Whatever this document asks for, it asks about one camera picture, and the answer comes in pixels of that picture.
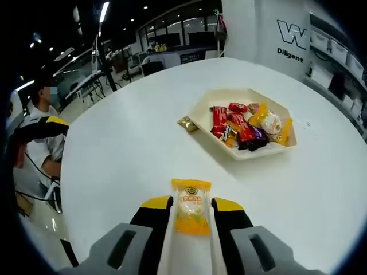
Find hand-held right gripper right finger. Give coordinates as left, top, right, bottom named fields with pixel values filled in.
left=211, top=197, right=327, bottom=275

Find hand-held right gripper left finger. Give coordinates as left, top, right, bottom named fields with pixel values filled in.
left=58, top=195, right=174, bottom=275

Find white food tongs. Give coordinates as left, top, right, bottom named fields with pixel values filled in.
left=156, top=197, right=227, bottom=275

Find yellow cake food packet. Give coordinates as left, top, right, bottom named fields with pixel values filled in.
left=171, top=178, right=212, bottom=237
left=248, top=103, right=294, bottom=147

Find cream hexagonal container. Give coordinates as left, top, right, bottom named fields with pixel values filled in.
left=186, top=87, right=298, bottom=161

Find clear dark food packet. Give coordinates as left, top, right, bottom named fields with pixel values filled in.
left=236, top=139, right=269, bottom=152

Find small purple food packet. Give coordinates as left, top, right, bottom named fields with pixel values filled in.
left=252, top=127, right=270, bottom=144

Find red bar food packet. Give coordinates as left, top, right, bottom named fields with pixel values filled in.
left=210, top=105, right=229, bottom=138
left=226, top=113, right=256, bottom=146

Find small red food packet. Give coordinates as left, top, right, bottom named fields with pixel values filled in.
left=228, top=102, right=249, bottom=113

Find person's left hand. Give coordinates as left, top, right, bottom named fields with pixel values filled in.
left=16, top=143, right=29, bottom=170

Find curved ceiling light strip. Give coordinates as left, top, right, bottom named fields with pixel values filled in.
left=11, top=80, right=35, bottom=92

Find white office desk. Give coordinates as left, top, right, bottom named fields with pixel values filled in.
left=64, top=73, right=104, bottom=100

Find white plastic chair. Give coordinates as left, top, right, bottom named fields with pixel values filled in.
left=42, top=180, right=64, bottom=214

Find ceiling spot lights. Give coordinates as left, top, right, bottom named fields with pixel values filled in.
left=28, top=17, right=138, bottom=52

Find ceiling air vent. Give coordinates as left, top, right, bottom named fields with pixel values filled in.
left=54, top=47, right=76, bottom=61

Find black office chair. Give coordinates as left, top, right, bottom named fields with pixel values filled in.
left=142, top=61, right=166, bottom=77

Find long ceiling light panel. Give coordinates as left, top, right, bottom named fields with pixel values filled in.
left=99, top=1, right=110, bottom=23

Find grey reception counter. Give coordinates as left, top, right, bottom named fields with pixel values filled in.
left=143, top=48, right=221, bottom=71

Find white cardboard box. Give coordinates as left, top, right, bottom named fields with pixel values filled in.
left=311, top=67, right=330, bottom=87

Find black bag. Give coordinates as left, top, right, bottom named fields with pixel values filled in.
left=328, top=71, right=346, bottom=101

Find grey metal shelving unit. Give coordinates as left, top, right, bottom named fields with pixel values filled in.
left=308, top=11, right=367, bottom=124

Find clothes rack with red garment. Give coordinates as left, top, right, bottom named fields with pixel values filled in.
left=214, top=10, right=229, bottom=58

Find row of white storage bins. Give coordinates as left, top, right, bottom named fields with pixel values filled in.
left=311, top=28, right=365, bottom=71

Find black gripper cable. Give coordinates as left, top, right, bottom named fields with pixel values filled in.
left=15, top=151, right=63, bottom=202

